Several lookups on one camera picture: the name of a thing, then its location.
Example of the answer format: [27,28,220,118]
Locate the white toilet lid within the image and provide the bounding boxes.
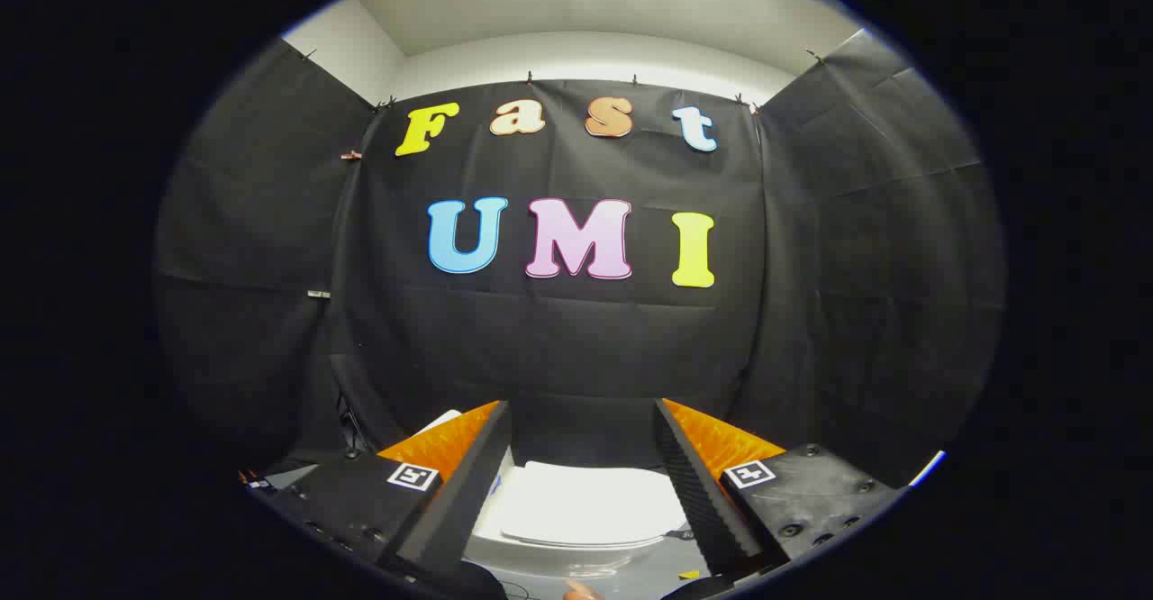
[500,460,690,549]

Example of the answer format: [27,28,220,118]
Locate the black backdrop cloth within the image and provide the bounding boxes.
[153,31,1005,493]

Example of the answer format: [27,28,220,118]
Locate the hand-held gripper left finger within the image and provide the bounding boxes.
[243,400,514,586]

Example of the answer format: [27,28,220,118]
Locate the white toilet bowl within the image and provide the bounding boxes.
[464,469,690,580]

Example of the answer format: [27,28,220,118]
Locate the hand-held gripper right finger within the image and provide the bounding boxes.
[653,397,906,583]

